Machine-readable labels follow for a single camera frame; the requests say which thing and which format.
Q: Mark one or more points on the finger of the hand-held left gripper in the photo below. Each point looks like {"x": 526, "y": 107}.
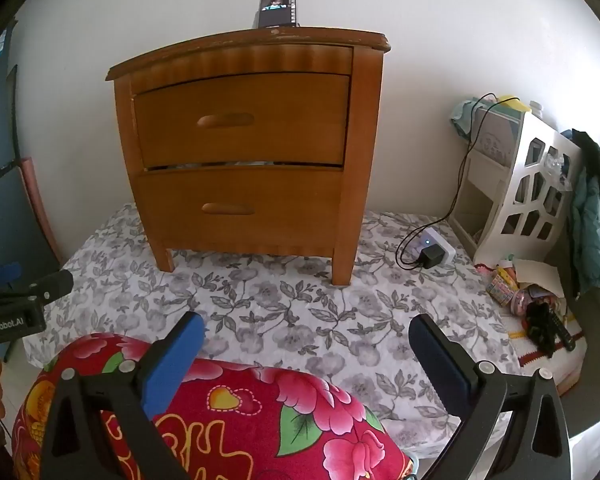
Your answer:
{"x": 50, "y": 285}
{"x": 2, "y": 273}

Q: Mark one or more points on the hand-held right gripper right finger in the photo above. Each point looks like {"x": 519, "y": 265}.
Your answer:
{"x": 445, "y": 365}

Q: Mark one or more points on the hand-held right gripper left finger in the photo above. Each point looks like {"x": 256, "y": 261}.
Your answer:
{"x": 175, "y": 360}

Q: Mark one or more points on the wooden drawer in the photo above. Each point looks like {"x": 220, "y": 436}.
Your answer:
{"x": 280, "y": 120}
{"x": 290, "y": 205}

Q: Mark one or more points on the colourful toy box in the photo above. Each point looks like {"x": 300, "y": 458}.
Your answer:
{"x": 500, "y": 287}

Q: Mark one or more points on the black charger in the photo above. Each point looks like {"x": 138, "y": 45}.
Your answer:
{"x": 434, "y": 256}

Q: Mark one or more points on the dark grey refrigerator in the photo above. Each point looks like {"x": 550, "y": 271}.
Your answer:
{"x": 0, "y": 160}

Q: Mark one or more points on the grey floral bed sheet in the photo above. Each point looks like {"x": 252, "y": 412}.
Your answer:
{"x": 280, "y": 310}

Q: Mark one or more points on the white power strip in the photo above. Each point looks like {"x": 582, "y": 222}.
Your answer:
{"x": 432, "y": 236}

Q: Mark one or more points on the cream paper sheet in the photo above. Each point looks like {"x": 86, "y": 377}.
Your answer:
{"x": 540, "y": 275}

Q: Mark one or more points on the grey sofa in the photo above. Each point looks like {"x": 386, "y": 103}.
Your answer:
{"x": 595, "y": 360}

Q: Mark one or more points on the teal jacket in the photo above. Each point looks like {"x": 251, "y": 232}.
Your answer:
{"x": 592, "y": 225}

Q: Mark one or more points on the white cut-out shelf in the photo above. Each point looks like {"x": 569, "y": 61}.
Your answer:
{"x": 485, "y": 165}

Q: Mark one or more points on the wooden nightstand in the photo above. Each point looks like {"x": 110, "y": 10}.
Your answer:
{"x": 362, "y": 160}

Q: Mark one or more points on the clear plastic wrap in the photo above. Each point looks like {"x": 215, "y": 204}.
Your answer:
{"x": 555, "y": 167}

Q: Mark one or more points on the pale printed box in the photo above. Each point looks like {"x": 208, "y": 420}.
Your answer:
{"x": 495, "y": 135}

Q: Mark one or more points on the teal cloth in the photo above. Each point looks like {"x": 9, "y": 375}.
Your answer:
{"x": 460, "y": 115}

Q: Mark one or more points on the yellow item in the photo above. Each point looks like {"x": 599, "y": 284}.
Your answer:
{"x": 512, "y": 104}

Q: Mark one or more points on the white bottle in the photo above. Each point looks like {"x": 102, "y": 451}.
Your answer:
{"x": 536, "y": 108}

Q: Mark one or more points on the black smartphone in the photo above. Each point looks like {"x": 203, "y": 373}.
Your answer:
{"x": 278, "y": 10}

